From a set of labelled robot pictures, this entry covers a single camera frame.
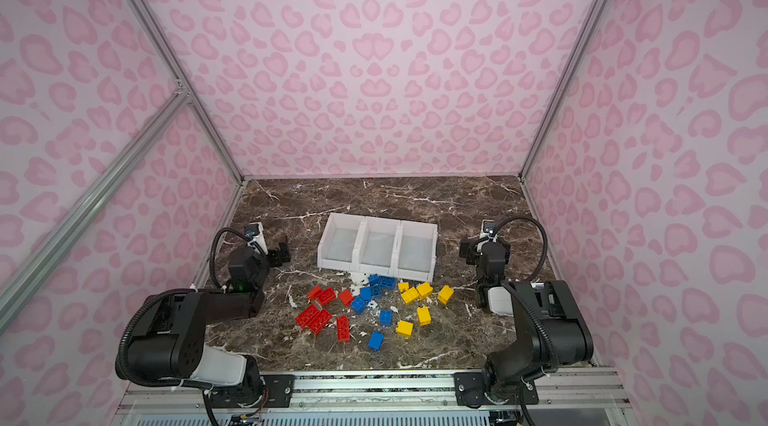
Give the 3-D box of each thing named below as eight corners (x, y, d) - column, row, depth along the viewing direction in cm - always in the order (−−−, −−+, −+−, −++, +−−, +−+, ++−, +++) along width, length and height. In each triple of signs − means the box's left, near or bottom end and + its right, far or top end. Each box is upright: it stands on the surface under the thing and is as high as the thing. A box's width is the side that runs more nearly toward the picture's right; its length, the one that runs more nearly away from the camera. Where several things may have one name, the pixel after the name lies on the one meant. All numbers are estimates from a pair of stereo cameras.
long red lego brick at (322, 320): (310, 329, 85) (308, 326, 83) (325, 311, 88) (323, 308, 86) (318, 335, 84) (316, 333, 82) (333, 316, 87) (331, 313, 85)
